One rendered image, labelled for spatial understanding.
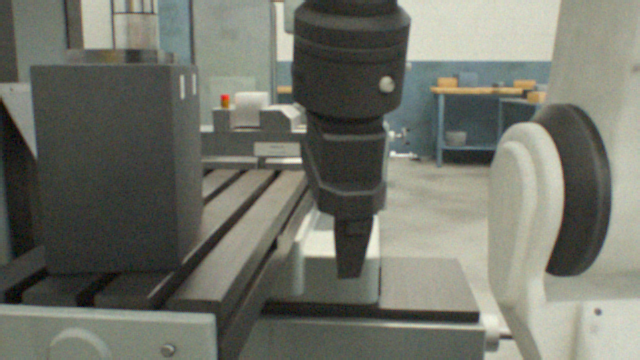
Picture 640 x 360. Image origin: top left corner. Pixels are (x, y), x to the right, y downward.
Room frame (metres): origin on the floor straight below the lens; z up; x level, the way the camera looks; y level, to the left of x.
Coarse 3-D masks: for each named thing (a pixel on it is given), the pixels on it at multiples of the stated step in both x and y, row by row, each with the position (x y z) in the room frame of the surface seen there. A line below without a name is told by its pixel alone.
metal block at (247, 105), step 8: (240, 96) 1.11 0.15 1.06; (248, 96) 1.11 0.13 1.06; (256, 96) 1.11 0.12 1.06; (264, 96) 1.13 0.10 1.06; (240, 104) 1.11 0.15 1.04; (248, 104) 1.11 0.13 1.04; (256, 104) 1.11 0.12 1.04; (264, 104) 1.13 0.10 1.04; (240, 112) 1.11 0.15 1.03; (248, 112) 1.11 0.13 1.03; (256, 112) 1.11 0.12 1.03; (240, 120) 1.11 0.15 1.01; (248, 120) 1.11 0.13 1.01; (256, 120) 1.11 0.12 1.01
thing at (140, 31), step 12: (120, 0) 0.65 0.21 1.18; (132, 0) 0.65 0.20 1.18; (144, 0) 0.65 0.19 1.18; (156, 0) 0.67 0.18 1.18; (120, 12) 0.65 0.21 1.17; (132, 12) 0.65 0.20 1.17; (144, 12) 0.65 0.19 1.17; (156, 12) 0.67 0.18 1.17; (120, 24) 0.65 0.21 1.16; (132, 24) 0.65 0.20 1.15; (144, 24) 0.65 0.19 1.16; (156, 24) 0.67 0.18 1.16; (120, 36) 0.65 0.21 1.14; (132, 36) 0.65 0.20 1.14; (144, 36) 0.65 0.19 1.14; (156, 36) 0.66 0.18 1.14; (144, 48) 0.65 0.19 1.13; (156, 48) 0.66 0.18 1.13
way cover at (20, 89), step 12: (0, 84) 0.96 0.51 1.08; (12, 84) 0.99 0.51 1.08; (24, 84) 1.02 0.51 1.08; (0, 96) 0.94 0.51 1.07; (12, 96) 0.97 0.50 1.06; (24, 96) 1.00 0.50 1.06; (12, 108) 0.95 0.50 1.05; (24, 108) 0.98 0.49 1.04; (24, 120) 0.96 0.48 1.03; (24, 132) 0.95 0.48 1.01; (36, 156) 0.94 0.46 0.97
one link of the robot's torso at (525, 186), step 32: (512, 128) 0.49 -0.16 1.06; (512, 160) 0.47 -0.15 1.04; (544, 160) 0.44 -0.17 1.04; (512, 192) 0.46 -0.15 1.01; (544, 192) 0.43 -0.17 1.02; (512, 224) 0.46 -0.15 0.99; (544, 224) 0.43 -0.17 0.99; (512, 256) 0.45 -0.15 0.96; (544, 256) 0.44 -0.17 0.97; (512, 288) 0.46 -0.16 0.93; (544, 288) 0.47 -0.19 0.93; (576, 288) 0.47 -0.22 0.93; (608, 288) 0.47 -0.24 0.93; (512, 320) 0.48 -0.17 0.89; (544, 320) 0.44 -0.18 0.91; (576, 320) 0.44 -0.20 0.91; (608, 320) 0.44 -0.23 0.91; (544, 352) 0.44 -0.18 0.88; (576, 352) 0.44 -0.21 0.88; (608, 352) 0.42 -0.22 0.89
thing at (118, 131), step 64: (64, 64) 0.51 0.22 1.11; (128, 64) 0.51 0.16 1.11; (64, 128) 0.51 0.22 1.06; (128, 128) 0.51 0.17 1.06; (192, 128) 0.65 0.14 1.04; (64, 192) 0.51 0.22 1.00; (128, 192) 0.51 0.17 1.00; (192, 192) 0.63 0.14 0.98; (64, 256) 0.51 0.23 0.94; (128, 256) 0.51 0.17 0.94
